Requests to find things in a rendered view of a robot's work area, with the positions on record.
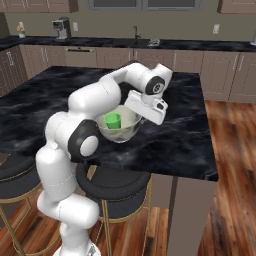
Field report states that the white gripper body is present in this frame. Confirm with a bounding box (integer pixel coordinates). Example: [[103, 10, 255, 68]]
[[124, 90, 167, 126]]

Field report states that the clear glass bowl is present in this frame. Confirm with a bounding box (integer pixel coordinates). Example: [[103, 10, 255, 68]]
[[95, 104, 143, 144]]

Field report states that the green cup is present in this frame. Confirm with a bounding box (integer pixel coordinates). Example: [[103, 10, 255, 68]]
[[103, 112, 122, 130]]

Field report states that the black marble dining island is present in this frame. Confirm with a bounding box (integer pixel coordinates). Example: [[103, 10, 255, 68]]
[[0, 65, 220, 256]]

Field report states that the dark sink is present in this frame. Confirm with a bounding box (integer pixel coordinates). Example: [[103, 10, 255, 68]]
[[110, 37, 151, 48]]

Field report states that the black tap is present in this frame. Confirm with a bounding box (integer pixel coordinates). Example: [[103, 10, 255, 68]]
[[132, 25, 142, 40]]

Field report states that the beige dishwasher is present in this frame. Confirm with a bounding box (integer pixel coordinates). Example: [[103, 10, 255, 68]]
[[63, 46, 99, 69]]

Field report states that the beige base cupboard run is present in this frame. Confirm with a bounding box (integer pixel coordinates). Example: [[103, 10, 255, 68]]
[[0, 44, 67, 98], [96, 46, 256, 104]]

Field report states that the black stool with gold legs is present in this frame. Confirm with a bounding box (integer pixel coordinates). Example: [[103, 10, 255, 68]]
[[75, 162, 153, 256], [0, 153, 43, 256]]

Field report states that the grey framed window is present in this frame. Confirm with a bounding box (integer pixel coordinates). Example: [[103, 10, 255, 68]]
[[87, 0, 203, 12]]

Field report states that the silver coffee machine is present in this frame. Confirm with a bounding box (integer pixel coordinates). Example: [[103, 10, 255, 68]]
[[51, 17, 72, 41]]

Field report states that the small pale potted plant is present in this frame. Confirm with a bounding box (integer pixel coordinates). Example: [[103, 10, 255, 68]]
[[16, 21, 27, 39]]

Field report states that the beige wall cupboard run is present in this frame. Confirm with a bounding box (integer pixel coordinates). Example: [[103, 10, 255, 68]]
[[217, 0, 256, 15], [0, 0, 80, 14]]

